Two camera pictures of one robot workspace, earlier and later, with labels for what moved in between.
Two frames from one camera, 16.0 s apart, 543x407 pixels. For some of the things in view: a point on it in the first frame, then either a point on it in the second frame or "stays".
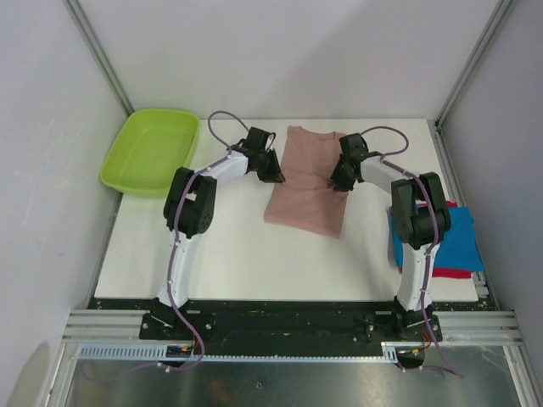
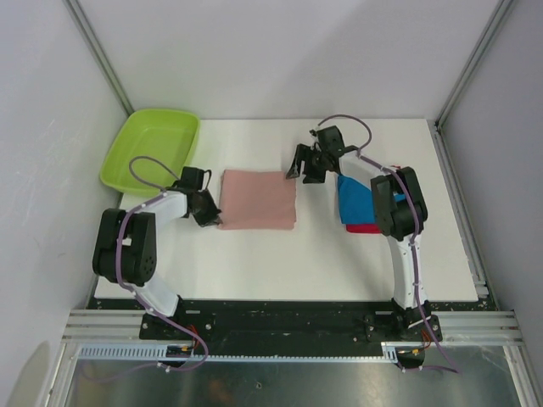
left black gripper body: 266,168 → 206,212
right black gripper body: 341,176 → 315,166
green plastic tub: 148,150 stays
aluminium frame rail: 121,327 stays
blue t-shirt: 458,250 → 355,201
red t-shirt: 448,273 → 366,228
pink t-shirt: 304,198 → 257,200
